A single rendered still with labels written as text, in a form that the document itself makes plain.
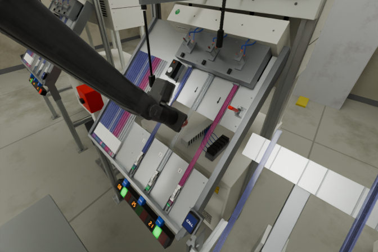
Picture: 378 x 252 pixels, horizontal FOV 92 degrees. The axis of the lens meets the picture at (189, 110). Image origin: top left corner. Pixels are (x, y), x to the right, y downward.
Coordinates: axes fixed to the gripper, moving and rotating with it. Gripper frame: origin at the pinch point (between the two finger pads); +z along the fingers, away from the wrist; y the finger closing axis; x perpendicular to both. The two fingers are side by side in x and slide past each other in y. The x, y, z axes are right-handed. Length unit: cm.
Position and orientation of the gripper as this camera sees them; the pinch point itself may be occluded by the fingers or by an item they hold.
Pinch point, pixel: (184, 122)
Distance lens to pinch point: 70.6
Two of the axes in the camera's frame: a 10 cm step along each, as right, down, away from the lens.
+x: -4.8, 8.8, 0.2
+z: 4.8, 2.4, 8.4
